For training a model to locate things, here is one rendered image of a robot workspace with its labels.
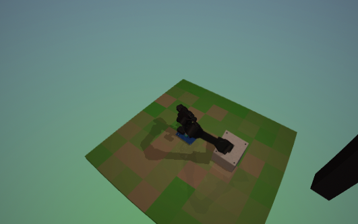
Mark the blue circuit board with components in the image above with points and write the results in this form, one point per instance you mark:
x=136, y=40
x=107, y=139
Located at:
x=186, y=138

